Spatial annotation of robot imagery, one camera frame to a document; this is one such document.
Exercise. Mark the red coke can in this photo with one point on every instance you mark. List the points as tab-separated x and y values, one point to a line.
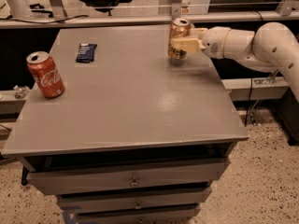
45	73

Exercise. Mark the bottom grey drawer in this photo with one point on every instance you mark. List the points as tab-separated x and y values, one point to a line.
139	216

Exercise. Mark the dark blue snack packet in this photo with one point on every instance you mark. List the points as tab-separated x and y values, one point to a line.
86	53

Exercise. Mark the small clear glass object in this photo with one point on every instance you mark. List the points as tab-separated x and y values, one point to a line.
21	92

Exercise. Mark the top grey drawer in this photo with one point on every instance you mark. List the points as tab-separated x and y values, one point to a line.
128	176

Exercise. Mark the orange soda can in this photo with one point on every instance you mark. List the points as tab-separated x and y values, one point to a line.
179	28

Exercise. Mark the grey metal rail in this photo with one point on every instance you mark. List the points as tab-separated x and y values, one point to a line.
86	21

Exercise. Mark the middle grey drawer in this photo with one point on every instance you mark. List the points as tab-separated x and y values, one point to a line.
134	200

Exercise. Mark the grey drawer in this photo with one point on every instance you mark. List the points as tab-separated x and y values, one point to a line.
134	200
139	216
128	176

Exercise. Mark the grey drawer cabinet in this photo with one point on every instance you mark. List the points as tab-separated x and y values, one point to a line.
130	105

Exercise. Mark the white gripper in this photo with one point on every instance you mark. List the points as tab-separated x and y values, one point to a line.
215	42

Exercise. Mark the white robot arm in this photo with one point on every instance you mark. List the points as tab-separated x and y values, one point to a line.
272	47

